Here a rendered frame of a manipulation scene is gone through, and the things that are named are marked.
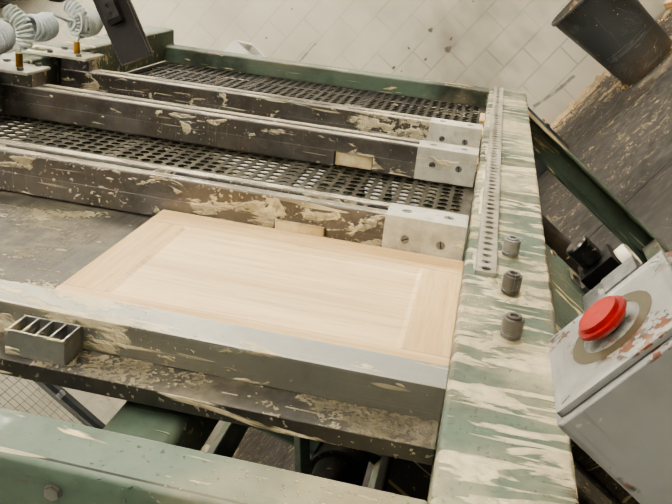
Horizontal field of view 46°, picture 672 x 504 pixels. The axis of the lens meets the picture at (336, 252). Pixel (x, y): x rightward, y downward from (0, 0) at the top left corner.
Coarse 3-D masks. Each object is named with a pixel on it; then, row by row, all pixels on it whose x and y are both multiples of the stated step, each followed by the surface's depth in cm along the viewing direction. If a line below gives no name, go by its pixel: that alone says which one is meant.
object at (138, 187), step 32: (0, 160) 130; (32, 160) 129; (64, 160) 128; (96, 160) 131; (128, 160) 132; (32, 192) 131; (64, 192) 130; (96, 192) 129; (128, 192) 128; (160, 192) 126; (192, 192) 125; (224, 192) 124; (256, 192) 123; (288, 192) 126; (320, 192) 127; (256, 224) 125; (320, 224) 123; (352, 224) 122; (384, 224) 121; (416, 224) 119; (448, 224) 118; (448, 256) 120
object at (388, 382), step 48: (0, 288) 90; (96, 336) 87; (144, 336) 85; (192, 336) 85; (240, 336) 86; (288, 336) 87; (288, 384) 84; (336, 384) 83; (384, 384) 81; (432, 384) 81
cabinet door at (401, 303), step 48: (144, 240) 114; (192, 240) 117; (240, 240) 119; (288, 240) 120; (336, 240) 122; (96, 288) 98; (144, 288) 100; (192, 288) 101; (240, 288) 103; (288, 288) 104; (336, 288) 106; (384, 288) 108; (432, 288) 109; (336, 336) 93; (384, 336) 95; (432, 336) 95
